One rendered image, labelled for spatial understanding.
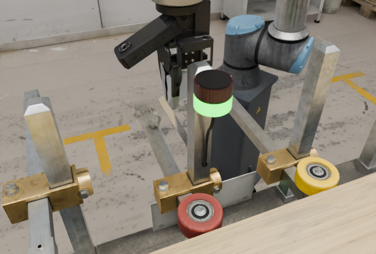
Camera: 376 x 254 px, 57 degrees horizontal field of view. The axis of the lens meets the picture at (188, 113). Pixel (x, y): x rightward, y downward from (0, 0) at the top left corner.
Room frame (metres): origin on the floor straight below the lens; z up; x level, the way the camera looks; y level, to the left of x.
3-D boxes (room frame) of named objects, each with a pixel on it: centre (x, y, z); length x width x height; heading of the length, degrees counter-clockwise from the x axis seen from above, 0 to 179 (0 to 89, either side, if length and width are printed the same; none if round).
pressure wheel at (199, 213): (0.37, -0.02, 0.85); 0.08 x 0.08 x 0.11
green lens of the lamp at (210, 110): (0.43, -0.04, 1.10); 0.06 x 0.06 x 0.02
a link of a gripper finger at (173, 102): (0.53, 0.01, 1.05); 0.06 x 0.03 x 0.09; 112
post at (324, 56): (0.57, -0.25, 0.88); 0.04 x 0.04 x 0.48; 22
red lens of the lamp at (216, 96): (0.43, -0.04, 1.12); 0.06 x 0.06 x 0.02
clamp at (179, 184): (0.47, 0.00, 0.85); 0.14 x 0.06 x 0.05; 112
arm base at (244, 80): (1.29, -0.23, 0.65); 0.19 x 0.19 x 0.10
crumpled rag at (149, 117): (0.68, 0.10, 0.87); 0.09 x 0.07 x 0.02; 22
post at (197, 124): (0.48, -0.02, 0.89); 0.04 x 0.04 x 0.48; 22
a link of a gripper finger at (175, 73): (0.52, 0.03, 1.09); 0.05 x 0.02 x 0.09; 22
